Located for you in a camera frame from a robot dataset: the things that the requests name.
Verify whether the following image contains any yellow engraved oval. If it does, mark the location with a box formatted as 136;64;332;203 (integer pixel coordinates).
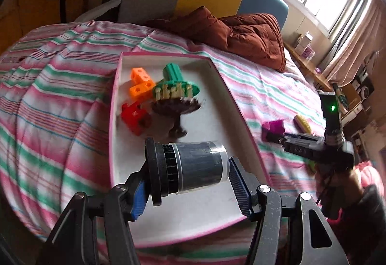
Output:
294;113;312;133

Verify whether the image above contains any brown plastic toy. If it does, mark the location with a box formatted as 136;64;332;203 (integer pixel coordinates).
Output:
151;87;202;137

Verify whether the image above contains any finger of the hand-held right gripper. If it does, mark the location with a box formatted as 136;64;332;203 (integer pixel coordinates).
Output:
279;141;322;158
283;132;323;142

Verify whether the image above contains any pink shallow tray box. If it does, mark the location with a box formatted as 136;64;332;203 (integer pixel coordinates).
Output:
109;52;272;249

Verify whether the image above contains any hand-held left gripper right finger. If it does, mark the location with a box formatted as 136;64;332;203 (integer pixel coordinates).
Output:
228;156;350;265

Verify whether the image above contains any striped bedsheet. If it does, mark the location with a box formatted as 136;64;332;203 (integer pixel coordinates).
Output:
0;20;344;265

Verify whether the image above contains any black cylinder filter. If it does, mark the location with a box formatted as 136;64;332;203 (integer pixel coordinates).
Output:
144;138;230;208

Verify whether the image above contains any red plastic block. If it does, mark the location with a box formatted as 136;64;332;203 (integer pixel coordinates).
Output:
121;101;153;136

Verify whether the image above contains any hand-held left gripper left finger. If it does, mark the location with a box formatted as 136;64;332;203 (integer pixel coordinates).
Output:
36;159;151;265

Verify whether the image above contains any white carton box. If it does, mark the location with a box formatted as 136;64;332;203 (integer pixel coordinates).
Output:
294;31;312;56

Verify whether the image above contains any purple plastic toy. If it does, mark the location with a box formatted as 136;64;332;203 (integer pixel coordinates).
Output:
261;119;285;142

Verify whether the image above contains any wooden bedside table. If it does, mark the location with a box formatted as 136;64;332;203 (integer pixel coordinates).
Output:
283;42;335;92

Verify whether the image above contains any black radio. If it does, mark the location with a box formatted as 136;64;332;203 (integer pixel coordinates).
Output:
351;66;376;103

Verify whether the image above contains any green plastic stamp toy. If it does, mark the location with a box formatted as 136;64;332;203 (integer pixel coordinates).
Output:
152;62;201;101

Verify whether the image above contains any white plastic armrest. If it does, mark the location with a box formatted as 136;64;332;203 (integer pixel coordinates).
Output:
74;0;121;22

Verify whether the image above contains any person's right hand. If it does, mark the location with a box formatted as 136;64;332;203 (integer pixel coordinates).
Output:
341;167;367;211

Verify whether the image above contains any beige patterned curtain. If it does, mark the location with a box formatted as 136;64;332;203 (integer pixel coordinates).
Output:
320;0;386;87

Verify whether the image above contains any pink cloth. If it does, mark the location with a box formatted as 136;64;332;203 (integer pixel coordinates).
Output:
354;161;381;190

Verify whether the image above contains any white pillow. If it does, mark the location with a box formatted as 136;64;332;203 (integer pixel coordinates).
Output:
282;48;305;78

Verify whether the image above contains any brown quilt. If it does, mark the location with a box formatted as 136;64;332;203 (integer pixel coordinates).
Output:
148;6;286;73

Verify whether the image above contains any orange cube block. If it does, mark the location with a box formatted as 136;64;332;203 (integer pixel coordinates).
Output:
129;80;156;100
130;67;151;84

